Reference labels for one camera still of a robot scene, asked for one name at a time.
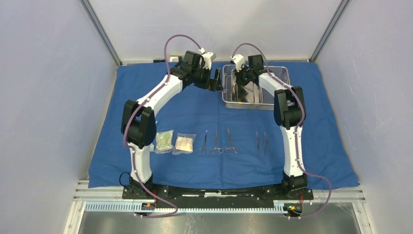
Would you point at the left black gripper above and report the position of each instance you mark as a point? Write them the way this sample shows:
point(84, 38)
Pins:
point(213, 85)

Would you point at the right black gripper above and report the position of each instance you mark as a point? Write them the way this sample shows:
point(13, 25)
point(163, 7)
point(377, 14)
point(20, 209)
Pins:
point(237, 74)

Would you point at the wire mesh instrument basket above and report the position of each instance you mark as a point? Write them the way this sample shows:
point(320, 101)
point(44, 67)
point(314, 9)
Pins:
point(280, 72)

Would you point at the blue surgical drape cloth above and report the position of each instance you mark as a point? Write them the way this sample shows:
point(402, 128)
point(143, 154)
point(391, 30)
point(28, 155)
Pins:
point(194, 110)

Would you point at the steel tweezers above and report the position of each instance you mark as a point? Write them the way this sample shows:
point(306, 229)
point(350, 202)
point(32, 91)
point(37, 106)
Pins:
point(258, 143)

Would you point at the thin steel instrument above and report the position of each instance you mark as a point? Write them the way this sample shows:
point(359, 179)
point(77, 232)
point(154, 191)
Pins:
point(265, 143)

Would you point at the surgical scissors forceps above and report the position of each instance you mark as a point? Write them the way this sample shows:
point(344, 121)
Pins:
point(217, 148)

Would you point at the beige gauze packet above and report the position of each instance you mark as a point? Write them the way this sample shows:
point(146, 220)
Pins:
point(184, 144)

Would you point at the green packet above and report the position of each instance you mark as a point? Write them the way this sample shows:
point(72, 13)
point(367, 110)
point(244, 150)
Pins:
point(164, 142)

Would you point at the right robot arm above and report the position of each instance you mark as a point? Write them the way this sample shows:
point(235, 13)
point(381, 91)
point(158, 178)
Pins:
point(289, 114)

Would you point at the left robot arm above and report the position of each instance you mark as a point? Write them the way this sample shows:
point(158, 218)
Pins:
point(138, 124)

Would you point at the stainless steel inner tray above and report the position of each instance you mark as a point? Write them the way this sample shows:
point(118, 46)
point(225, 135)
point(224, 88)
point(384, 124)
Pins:
point(250, 93)

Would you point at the white yellow small object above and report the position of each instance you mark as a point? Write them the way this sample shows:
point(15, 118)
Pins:
point(175, 58)

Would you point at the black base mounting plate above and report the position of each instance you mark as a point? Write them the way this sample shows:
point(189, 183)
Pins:
point(183, 198)

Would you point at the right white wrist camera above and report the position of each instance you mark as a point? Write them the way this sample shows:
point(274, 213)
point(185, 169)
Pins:
point(239, 62)

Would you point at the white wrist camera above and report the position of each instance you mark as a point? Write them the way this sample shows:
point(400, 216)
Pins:
point(207, 59)
point(239, 62)

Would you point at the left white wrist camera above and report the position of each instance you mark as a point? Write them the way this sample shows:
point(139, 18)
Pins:
point(207, 59)

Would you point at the white slotted cable duct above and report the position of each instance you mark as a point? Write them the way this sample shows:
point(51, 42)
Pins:
point(141, 207)

